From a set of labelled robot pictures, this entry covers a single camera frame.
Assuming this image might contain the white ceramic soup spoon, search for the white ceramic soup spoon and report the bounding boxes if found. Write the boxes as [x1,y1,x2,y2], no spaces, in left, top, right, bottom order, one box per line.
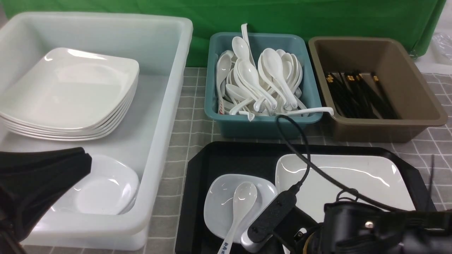
[218,182,258,254]

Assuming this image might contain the small white bowl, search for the small white bowl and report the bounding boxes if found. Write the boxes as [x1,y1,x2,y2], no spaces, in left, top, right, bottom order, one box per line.
[204,174,278,244]
[48,155,140,215]

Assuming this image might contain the white square rice plate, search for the white square rice plate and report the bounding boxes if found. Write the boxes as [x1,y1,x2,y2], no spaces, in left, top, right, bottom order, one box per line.
[275,154,415,223]

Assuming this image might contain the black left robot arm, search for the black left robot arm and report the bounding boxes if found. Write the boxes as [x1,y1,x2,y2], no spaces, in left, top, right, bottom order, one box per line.
[0,147,92,254]

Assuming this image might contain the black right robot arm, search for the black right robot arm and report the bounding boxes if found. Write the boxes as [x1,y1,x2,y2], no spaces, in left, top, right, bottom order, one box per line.
[293,201,452,254]

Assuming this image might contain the teal plastic spoon bin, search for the teal plastic spoon bin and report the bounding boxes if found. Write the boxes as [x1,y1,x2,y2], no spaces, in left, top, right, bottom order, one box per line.
[204,32,322,140]

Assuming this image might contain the black plastic serving tray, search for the black plastic serving tray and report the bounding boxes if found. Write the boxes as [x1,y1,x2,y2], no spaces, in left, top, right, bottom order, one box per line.
[175,142,437,254]

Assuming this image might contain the pile of white soup spoons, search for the pile of white soup spoons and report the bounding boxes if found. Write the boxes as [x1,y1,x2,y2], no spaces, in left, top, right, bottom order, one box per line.
[208,23,334,123]

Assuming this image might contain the large white plastic tub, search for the large white plastic tub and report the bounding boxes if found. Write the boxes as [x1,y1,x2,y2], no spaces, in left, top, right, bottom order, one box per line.
[1,12,193,250]

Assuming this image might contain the small white bowl in tub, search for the small white bowl in tub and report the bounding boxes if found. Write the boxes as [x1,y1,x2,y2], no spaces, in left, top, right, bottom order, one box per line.
[48,155,140,215]

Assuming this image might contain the black chopsticks in bin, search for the black chopsticks in bin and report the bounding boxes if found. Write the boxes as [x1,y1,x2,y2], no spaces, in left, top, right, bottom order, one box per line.
[324,70,401,120]

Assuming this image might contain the brown plastic chopstick bin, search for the brown plastic chopstick bin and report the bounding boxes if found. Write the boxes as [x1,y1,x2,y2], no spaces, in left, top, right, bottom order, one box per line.
[308,37,448,143]

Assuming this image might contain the stack of white square plates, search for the stack of white square plates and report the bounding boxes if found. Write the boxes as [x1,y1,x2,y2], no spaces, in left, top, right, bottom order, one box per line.
[1,48,140,141]

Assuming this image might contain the grey checked tablecloth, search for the grey checked tablecloth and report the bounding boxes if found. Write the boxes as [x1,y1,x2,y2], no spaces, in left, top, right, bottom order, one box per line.
[135,68,451,254]

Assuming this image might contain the green backdrop cloth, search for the green backdrop cloth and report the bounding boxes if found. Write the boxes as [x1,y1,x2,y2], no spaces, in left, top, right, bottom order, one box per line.
[1,0,446,67]

